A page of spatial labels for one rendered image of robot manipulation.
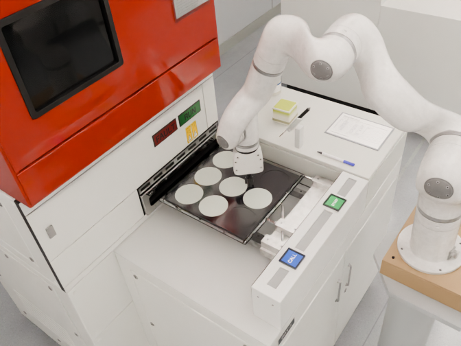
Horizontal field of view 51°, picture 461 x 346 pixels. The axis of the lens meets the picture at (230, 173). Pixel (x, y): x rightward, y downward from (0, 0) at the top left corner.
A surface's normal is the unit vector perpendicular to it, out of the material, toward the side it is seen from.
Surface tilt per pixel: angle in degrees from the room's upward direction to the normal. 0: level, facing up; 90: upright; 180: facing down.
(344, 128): 0
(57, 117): 90
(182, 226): 0
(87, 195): 90
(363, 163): 0
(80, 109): 90
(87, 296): 90
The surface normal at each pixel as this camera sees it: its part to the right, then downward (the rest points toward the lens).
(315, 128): -0.08, -0.74
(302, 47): -0.94, -0.02
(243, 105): -0.25, -0.02
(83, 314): 0.80, 0.35
